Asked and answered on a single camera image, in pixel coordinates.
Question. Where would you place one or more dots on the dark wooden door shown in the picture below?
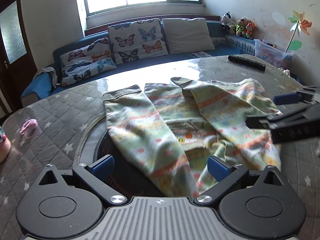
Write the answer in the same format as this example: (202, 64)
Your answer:
(17, 63)

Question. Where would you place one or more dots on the lying butterfly cushion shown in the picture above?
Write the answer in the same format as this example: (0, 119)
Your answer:
(83, 63)

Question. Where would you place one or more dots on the black remote control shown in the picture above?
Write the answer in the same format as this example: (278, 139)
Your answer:
(247, 62)

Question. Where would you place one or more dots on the green patterned child's garment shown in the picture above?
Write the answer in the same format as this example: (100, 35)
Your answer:
(168, 131)

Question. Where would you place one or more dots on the pink cartoon face bottle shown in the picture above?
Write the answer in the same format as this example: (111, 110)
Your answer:
(5, 145)

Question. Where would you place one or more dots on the black and white plush toy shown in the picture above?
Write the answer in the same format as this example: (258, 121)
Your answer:
(227, 24)

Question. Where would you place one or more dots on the orange plush toy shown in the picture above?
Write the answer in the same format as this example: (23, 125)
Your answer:
(249, 30)

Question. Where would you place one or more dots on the round black induction cooktop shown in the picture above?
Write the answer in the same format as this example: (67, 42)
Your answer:
(125, 177)

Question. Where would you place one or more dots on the clear plastic storage box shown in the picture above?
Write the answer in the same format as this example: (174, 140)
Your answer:
(272, 54)

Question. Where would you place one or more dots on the blue sofa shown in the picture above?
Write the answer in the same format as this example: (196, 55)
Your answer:
(42, 86)

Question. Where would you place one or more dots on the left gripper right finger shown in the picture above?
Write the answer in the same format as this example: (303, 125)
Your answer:
(228, 178)

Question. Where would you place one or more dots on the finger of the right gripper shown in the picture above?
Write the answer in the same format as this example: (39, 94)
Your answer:
(262, 122)
(308, 94)

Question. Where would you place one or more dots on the upright butterfly cushion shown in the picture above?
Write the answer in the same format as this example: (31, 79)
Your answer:
(137, 40)

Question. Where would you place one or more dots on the colourful paper pinwheel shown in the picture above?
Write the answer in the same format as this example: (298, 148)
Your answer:
(300, 24)

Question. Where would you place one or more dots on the brown plush toy green vest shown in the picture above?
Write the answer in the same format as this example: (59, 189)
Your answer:
(240, 27)

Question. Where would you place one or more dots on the small pink cloth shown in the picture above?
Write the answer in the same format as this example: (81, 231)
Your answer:
(28, 127)

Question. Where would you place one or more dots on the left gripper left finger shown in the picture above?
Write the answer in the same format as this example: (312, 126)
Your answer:
(92, 178)

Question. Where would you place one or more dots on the plain beige cushion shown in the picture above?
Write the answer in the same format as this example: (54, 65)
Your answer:
(187, 35)

